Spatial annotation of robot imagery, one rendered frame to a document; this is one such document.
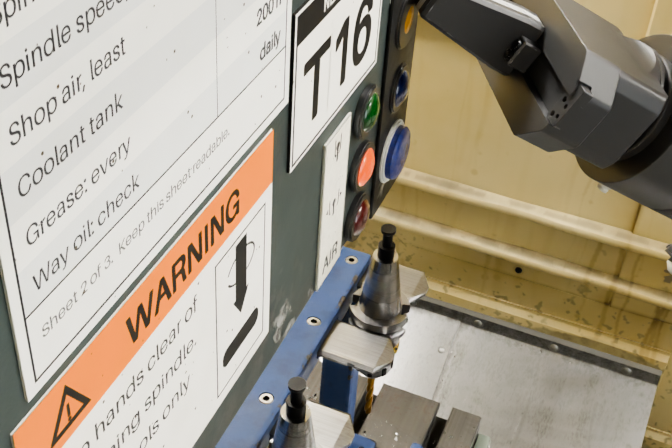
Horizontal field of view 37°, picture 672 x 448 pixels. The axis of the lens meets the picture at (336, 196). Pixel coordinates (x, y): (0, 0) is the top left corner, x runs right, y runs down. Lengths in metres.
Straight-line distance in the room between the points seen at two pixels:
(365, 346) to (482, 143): 0.46
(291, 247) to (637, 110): 0.19
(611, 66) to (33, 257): 0.32
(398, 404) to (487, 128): 0.39
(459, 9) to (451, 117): 0.89
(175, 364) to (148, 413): 0.02
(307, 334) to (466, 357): 0.59
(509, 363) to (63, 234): 1.34
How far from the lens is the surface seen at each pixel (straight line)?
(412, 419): 1.38
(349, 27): 0.43
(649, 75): 0.54
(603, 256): 1.46
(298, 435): 0.86
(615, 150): 0.53
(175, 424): 0.37
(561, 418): 1.55
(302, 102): 0.39
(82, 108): 0.25
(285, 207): 0.41
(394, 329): 1.04
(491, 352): 1.58
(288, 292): 0.45
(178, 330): 0.35
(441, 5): 0.50
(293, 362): 0.99
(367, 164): 0.49
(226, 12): 0.31
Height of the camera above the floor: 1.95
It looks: 38 degrees down
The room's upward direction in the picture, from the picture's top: 4 degrees clockwise
